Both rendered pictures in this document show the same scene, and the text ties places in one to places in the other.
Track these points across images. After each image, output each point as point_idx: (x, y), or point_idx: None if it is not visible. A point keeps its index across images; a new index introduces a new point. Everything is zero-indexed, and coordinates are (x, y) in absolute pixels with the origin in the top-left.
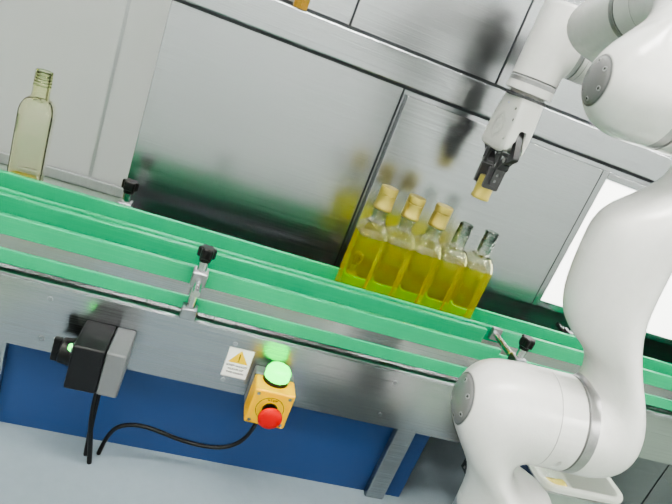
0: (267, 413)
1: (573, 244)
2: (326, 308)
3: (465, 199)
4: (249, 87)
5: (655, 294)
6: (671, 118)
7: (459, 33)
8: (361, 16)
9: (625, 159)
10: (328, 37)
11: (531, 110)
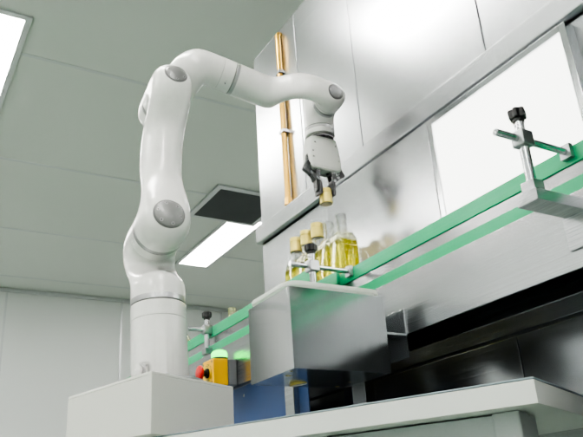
0: (196, 368)
1: (443, 180)
2: (244, 310)
3: (370, 218)
4: (288, 256)
5: (144, 153)
6: (140, 110)
7: (340, 147)
8: (308, 185)
9: (436, 101)
10: (296, 205)
11: (305, 142)
